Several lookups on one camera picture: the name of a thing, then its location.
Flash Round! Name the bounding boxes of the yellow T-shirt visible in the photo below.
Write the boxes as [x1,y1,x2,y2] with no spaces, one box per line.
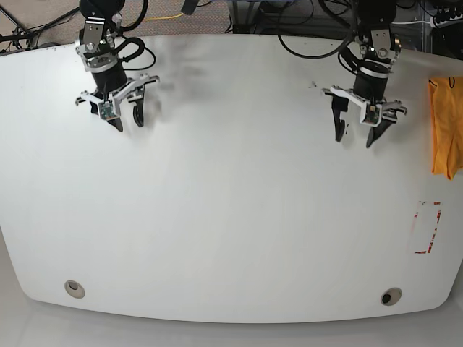
[428,76,462,180]

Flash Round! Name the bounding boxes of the left table grommet hole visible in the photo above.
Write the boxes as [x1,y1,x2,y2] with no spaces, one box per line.
[64,280,85,299]

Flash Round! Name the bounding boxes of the red tape rectangle marking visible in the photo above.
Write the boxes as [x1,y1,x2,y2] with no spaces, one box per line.
[409,201,443,254]

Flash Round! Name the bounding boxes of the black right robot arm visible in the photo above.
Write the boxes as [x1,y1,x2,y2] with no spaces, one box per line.
[75,1,150,132]

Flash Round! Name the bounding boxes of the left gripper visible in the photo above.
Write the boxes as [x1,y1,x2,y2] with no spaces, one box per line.
[331,28,402,148]

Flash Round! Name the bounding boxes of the yellow cable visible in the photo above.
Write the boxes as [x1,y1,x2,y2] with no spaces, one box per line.
[143,12,182,22]

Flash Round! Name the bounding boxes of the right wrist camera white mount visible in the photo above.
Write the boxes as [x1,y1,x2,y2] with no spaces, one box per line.
[75,73,160,121]

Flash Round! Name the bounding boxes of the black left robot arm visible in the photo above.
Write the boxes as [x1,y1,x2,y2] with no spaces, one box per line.
[324,1,407,148]

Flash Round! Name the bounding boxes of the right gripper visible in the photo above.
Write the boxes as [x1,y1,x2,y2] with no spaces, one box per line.
[75,17,145,132]

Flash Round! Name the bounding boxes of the table grommet hole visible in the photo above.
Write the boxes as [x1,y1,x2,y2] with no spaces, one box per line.
[380,287,402,307]
[64,280,85,299]

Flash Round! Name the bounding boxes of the white power strip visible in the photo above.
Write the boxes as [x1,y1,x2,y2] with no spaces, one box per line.
[430,7,462,28]

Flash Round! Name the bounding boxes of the right table grommet hole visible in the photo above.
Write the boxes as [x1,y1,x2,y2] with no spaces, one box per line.
[380,287,402,307]

